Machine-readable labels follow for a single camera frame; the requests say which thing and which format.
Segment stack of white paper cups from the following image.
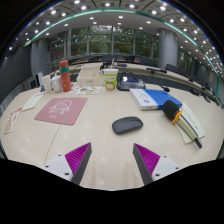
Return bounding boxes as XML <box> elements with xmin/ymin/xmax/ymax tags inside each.
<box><xmin>41</xmin><ymin>74</ymin><xmax>53</xmax><ymax>94</ymax></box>

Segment black computer mouse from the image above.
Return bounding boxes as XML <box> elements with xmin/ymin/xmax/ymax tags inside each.
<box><xmin>111</xmin><ymin>116</ymin><xmax>144</xmax><ymax>135</ymax></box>

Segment dark office chairs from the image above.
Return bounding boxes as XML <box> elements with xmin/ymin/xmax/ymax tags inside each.
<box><xmin>99</xmin><ymin>54</ymin><xmax>221</xmax><ymax>92</ymax></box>

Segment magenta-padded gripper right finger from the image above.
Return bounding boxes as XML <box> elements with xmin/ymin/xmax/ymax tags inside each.
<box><xmin>132</xmin><ymin>143</ymin><xmax>183</xmax><ymax>186</ymax></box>

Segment curved conference table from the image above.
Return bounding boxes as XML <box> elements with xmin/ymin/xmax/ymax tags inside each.
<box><xmin>49</xmin><ymin>62</ymin><xmax>224</xmax><ymax>105</ymax></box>

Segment white flat panel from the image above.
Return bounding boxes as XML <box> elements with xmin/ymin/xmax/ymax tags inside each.
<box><xmin>36</xmin><ymin>70</ymin><xmax>45</xmax><ymax>88</ymax></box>

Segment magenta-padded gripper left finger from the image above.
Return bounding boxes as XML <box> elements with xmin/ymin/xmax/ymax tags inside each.
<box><xmin>39</xmin><ymin>142</ymin><xmax>92</xmax><ymax>185</ymax></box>

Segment blue and white book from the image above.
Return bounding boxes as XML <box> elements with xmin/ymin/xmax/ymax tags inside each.
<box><xmin>129</xmin><ymin>88</ymin><xmax>183</xmax><ymax>111</ymax></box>

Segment ceiling lights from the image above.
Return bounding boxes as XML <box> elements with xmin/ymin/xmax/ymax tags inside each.
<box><xmin>6</xmin><ymin>0</ymin><xmax>224</xmax><ymax>78</ymax></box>

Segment pink printed mouse pad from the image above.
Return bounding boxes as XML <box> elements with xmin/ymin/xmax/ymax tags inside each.
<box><xmin>34</xmin><ymin>97</ymin><xmax>88</xmax><ymax>126</ymax></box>

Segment red thermos bottle green band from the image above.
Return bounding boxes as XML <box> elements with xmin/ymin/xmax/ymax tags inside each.
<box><xmin>58</xmin><ymin>59</ymin><xmax>72</xmax><ymax>93</ymax></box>

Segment white desk organizer box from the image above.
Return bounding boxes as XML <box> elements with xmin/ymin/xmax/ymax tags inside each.
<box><xmin>76</xmin><ymin>68</ymin><xmax>105</xmax><ymax>87</ymax></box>

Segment green printed cup with straw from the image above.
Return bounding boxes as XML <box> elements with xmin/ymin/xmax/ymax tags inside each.
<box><xmin>103</xmin><ymin>58</ymin><xmax>119</xmax><ymax>92</ymax></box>

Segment black microphone with yellow ring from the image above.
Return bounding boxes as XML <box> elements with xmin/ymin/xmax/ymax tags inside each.
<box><xmin>162</xmin><ymin>99</ymin><xmax>203</xmax><ymax>150</ymax></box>

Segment red and white magazine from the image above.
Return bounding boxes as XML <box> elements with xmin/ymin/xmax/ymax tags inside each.
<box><xmin>3</xmin><ymin>106</ymin><xmax>24</xmax><ymax>136</ymax></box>

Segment white lidded mug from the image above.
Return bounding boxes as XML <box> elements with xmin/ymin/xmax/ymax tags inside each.
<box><xmin>50</xmin><ymin>75</ymin><xmax>63</xmax><ymax>93</ymax></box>

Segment black desktop device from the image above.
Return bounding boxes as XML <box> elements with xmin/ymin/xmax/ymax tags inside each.
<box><xmin>116</xmin><ymin>75</ymin><xmax>147</xmax><ymax>92</ymax></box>

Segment white printed paper sheet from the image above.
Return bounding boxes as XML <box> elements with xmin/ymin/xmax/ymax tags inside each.
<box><xmin>21</xmin><ymin>92</ymin><xmax>46</xmax><ymax>112</ymax></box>

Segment colourful sticker sheet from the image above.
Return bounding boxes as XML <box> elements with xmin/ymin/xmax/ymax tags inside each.
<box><xmin>68</xmin><ymin>85</ymin><xmax>102</xmax><ymax>96</ymax></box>

